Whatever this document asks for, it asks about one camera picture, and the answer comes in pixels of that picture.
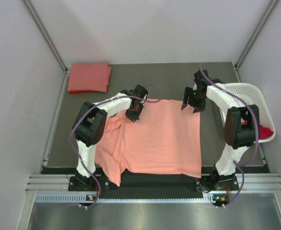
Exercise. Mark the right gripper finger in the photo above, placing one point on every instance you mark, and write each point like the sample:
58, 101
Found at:
184, 102
197, 110

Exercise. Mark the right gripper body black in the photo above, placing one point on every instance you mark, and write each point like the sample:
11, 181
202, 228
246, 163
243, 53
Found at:
195, 99

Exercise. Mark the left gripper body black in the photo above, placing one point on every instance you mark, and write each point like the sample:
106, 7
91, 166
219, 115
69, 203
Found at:
133, 113

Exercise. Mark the salmon pink t shirt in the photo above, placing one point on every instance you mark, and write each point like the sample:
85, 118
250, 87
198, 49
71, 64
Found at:
165, 140

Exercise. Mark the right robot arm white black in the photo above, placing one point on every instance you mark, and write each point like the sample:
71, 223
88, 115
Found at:
241, 128

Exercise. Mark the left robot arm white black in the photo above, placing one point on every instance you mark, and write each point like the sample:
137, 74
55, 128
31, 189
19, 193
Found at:
89, 126

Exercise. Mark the folded red t shirt stack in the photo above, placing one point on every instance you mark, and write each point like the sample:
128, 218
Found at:
89, 78

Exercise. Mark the white perforated laundry basket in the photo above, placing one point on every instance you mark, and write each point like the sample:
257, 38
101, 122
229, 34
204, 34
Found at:
253, 95

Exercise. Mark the crimson t shirt in basket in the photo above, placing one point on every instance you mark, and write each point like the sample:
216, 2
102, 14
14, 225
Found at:
265, 132

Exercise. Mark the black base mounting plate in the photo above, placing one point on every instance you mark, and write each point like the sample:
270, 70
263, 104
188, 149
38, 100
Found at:
153, 186

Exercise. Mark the aluminium rail with cable duct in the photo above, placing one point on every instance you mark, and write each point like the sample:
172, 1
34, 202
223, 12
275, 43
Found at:
55, 188

